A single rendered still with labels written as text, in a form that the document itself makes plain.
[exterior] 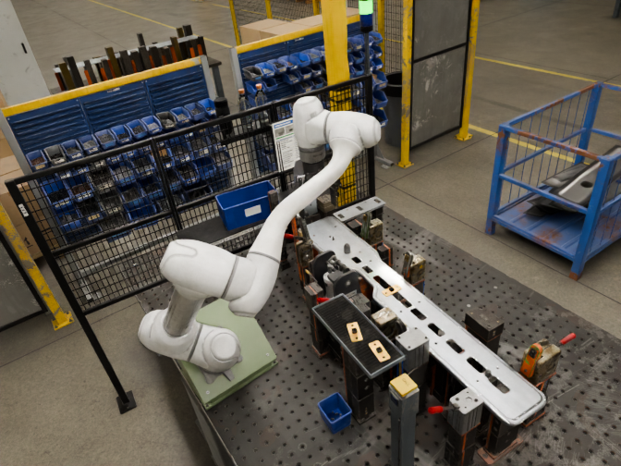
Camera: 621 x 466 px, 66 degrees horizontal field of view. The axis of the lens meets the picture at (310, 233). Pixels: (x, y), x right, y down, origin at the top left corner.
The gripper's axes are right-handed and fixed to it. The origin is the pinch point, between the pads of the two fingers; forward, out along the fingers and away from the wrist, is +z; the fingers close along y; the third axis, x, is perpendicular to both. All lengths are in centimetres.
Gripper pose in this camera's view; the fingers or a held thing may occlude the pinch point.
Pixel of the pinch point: (318, 208)
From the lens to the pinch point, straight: 175.3
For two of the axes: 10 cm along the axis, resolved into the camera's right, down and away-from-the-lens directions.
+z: 1.0, 8.1, 5.7
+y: 8.6, -3.6, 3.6
